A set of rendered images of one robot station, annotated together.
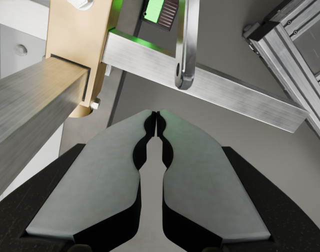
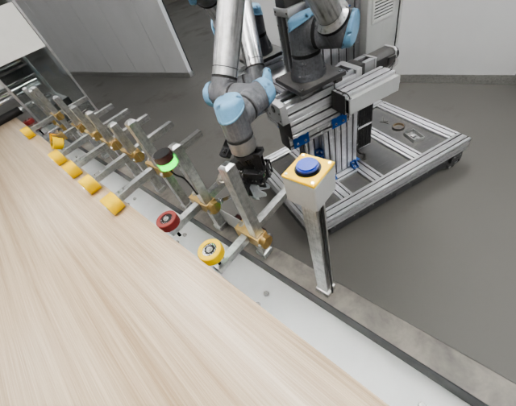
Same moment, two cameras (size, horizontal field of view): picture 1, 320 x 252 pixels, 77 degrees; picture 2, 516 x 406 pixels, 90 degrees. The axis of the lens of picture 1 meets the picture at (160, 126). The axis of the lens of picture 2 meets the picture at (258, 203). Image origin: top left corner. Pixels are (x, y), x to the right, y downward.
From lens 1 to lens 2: 84 cm
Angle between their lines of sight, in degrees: 66
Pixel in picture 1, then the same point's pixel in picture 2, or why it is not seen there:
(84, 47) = not seen: hidden behind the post
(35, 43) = (257, 296)
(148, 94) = not seen: hidden behind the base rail
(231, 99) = (277, 199)
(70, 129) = (294, 277)
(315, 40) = not seen: hidden behind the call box
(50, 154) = (328, 328)
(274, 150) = (430, 217)
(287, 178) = (472, 202)
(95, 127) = (297, 265)
